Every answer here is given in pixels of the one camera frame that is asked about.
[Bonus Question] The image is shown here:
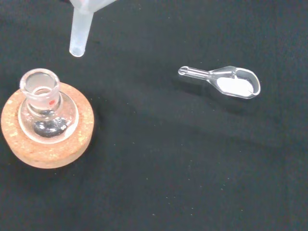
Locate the glass weighing funnel with powder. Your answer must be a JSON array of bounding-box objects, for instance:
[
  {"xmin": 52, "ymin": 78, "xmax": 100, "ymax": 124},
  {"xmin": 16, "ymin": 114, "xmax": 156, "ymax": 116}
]
[{"xmin": 178, "ymin": 65, "xmax": 261, "ymax": 100}]

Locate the small glass round-bottom flask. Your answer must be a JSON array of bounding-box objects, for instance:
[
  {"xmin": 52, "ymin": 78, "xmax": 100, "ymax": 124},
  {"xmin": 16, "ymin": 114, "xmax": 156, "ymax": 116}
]
[{"xmin": 17, "ymin": 68, "xmax": 80, "ymax": 145}]

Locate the black bench cloth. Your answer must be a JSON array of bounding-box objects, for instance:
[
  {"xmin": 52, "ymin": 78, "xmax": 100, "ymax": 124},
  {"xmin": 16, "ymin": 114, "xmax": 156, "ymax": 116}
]
[{"xmin": 0, "ymin": 0, "xmax": 308, "ymax": 231}]

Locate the cork ring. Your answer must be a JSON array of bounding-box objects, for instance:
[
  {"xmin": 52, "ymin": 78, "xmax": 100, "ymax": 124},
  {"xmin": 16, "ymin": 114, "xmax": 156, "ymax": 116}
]
[{"xmin": 0, "ymin": 82, "xmax": 95, "ymax": 170}]

